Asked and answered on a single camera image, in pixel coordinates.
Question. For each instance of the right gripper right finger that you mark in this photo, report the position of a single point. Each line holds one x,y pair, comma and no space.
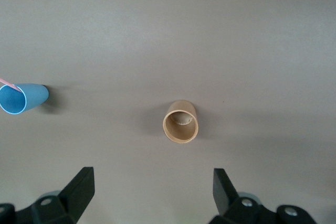
231,205

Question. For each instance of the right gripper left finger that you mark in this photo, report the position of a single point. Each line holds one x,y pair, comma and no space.
73,200

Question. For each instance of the brown wooden cup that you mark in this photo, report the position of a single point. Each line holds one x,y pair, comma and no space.
181,129

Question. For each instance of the blue cup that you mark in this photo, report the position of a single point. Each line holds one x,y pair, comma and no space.
34,96

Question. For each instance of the pink chopstick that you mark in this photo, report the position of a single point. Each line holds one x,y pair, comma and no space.
11,85

